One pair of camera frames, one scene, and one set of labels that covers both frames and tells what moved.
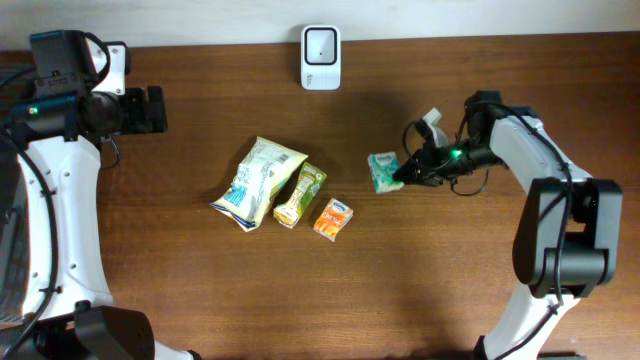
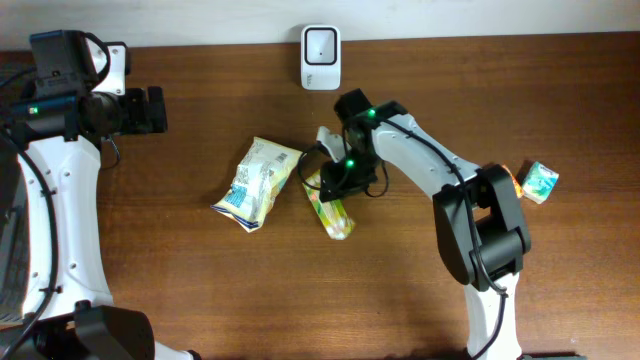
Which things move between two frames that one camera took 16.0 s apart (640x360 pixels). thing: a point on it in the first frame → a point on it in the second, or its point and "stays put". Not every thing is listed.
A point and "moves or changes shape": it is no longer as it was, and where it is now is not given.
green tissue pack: x=382 y=166 moves or changes shape
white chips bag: x=259 y=181 stays put
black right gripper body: x=443 y=164 → x=351 y=174
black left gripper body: x=130 y=112 stays put
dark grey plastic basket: x=12 y=223 stays put
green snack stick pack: x=310 y=185 → x=333 y=215
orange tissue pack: x=332 y=220 moves or changes shape
